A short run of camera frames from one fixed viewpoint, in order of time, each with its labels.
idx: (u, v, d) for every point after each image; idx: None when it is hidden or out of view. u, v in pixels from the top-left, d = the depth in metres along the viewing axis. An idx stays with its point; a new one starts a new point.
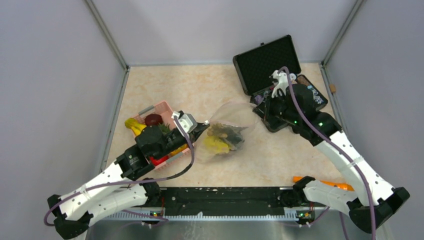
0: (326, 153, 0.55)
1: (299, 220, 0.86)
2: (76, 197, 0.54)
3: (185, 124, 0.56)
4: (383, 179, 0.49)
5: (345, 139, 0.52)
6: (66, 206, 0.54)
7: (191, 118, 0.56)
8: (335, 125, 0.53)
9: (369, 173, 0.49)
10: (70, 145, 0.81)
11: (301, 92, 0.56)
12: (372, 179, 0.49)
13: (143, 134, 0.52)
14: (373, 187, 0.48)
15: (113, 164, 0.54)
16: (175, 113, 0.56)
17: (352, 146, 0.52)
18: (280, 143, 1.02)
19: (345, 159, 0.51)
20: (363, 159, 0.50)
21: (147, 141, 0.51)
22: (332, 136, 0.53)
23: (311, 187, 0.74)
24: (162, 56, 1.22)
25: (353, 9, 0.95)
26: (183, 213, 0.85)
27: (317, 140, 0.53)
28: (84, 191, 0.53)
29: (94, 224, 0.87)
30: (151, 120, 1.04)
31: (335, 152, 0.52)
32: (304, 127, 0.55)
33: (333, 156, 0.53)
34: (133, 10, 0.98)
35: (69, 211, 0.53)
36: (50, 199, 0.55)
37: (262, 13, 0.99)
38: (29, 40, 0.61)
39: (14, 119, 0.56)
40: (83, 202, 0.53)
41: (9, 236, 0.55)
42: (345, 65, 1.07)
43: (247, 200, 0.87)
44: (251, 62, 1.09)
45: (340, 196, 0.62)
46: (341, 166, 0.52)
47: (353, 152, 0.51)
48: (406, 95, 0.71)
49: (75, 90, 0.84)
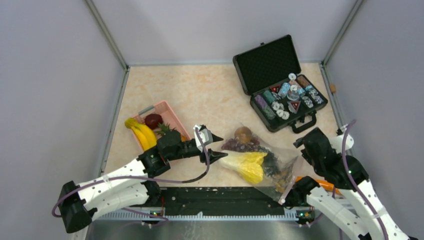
0: (349, 199, 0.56)
1: (299, 220, 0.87)
2: (98, 185, 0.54)
3: (203, 137, 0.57)
4: (401, 231, 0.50)
5: (371, 189, 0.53)
6: (84, 192, 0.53)
7: (209, 134, 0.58)
8: (362, 173, 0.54)
9: (389, 225, 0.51)
10: (70, 146, 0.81)
11: (318, 139, 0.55)
12: (392, 230, 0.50)
13: (164, 137, 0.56)
14: (392, 238, 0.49)
15: (135, 160, 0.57)
16: (196, 125, 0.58)
17: (376, 196, 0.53)
18: (279, 143, 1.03)
19: (369, 209, 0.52)
20: (386, 212, 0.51)
21: (169, 143, 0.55)
22: (360, 184, 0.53)
23: (317, 197, 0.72)
24: (162, 56, 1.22)
25: (353, 9, 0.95)
26: (183, 213, 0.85)
27: (343, 187, 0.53)
28: (107, 180, 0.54)
29: (94, 224, 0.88)
30: (151, 120, 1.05)
31: (359, 201, 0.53)
32: (329, 173, 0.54)
33: (356, 204, 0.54)
34: (133, 10, 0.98)
35: (89, 198, 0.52)
36: (67, 184, 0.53)
37: (263, 12, 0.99)
38: (30, 42, 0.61)
39: (13, 120, 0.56)
40: (103, 191, 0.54)
41: (10, 236, 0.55)
42: (345, 66, 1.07)
43: (247, 200, 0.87)
44: (251, 62, 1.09)
45: (351, 224, 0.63)
46: (363, 213, 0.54)
47: (377, 204, 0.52)
48: (405, 96, 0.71)
49: (75, 91, 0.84)
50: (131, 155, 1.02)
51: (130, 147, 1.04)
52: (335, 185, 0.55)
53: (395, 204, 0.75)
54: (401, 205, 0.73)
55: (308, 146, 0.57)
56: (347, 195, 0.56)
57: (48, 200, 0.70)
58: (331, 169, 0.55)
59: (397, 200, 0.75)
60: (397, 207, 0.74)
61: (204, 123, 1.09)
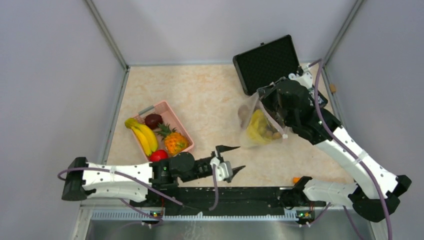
0: (328, 151, 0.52)
1: (299, 220, 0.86)
2: (103, 172, 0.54)
3: (220, 173, 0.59)
4: (386, 170, 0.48)
5: (346, 135, 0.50)
6: (88, 174, 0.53)
7: (228, 170, 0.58)
8: (334, 120, 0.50)
9: (373, 167, 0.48)
10: (69, 146, 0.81)
11: (296, 89, 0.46)
12: (377, 172, 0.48)
13: (178, 159, 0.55)
14: (380, 180, 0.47)
15: (147, 165, 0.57)
16: (215, 162, 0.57)
17: (353, 141, 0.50)
18: (279, 143, 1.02)
19: (349, 155, 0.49)
20: (367, 154, 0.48)
21: (179, 168, 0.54)
22: (336, 132, 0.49)
23: (310, 187, 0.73)
24: (162, 56, 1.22)
25: (353, 9, 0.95)
26: (183, 213, 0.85)
27: (318, 140, 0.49)
28: (112, 172, 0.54)
29: (94, 224, 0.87)
30: (151, 120, 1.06)
31: (338, 150, 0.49)
32: (303, 128, 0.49)
33: (336, 154, 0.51)
34: (133, 9, 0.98)
35: (90, 180, 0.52)
36: (78, 158, 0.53)
37: (263, 12, 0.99)
38: (29, 42, 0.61)
39: (12, 120, 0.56)
40: (104, 181, 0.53)
41: (9, 237, 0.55)
42: (345, 66, 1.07)
43: (247, 200, 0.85)
44: (251, 62, 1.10)
45: (340, 191, 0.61)
46: (345, 162, 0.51)
47: (356, 148, 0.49)
48: (405, 96, 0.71)
49: (75, 91, 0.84)
50: (131, 155, 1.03)
51: (130, 147, 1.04)
52: (309, 139, 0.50)
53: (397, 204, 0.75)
54: (402, 205, 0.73)
55: (283, 98, 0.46)
56: (324, 148, 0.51)
57: (49, 200, 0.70)
58: (306, 124, 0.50)
59: None
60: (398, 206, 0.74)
61: (204, 123, 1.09)
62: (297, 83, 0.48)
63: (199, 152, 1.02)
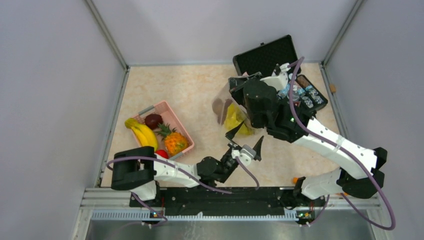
0: (307, 144, 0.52)
1: (299, 219, 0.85)
2: (168, 166, 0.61)
3: (246, 157, 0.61)
4: (364, 148, 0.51)
5: (320, 125, 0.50)
6: (157, 165, 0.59)
7: (250, 151, 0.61)
8: (305, 114, 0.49)
9: (353, 148, 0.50)
10: (70, 146, 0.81)
11: (265, 92, 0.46)
12: (358, 153, 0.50)
13: (203, 163, 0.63)
14: (362, 159, 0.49)
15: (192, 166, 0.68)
16: (235, 153, 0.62)
17: (328, 129, 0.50)
18: (280, 143, 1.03)
19: (329, 144, 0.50)
20: (344, 138, 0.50)
21: (203, 172, 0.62)
22: (310, 124, 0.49)
23: (306, 186, 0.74)
24: (162, 56, 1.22)
25: (353, 8, 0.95)
26: (183, 213, 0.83)
27: (295, 137, 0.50)
28: (176, 167, 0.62)
29: (94, 224, 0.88)
30: (151, 120, 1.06)
31: (317, 142, 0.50)
32: (278, 130, 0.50)
33: (316, 145, 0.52)
34: (132, 9, 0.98)
35: (158, 172, 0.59)
36: (148, 147, 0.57)
37: (263, 12, 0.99)
38: (28, 42, 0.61)
39: (12, 120, 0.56)
40: (169, 173, 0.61)
41: (9, 236, 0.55)
42: (345, 66, 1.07)
43: (247, 200, 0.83)
44: (251, 62, 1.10)
45: (330, 180, 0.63)
46: (326, 152, 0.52)
47: (332, 136, 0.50)
48: (405, 96, 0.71)
49: (75, 91, 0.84)
50: None
51: (130, 147, 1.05)
52: (286, 138, 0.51)
53: (396, 203, 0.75)
54: (402, 204, 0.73)
55: (253, 102, 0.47)
56: (303, 143, 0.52)
57: (49, 200, 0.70)
58: (279, 125, 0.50)
59: (396, 199, 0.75)
60: (398, 206, 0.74)
61: (204, 123, 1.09)
62: (264, 85, 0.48)
63: (199, 152, 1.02)
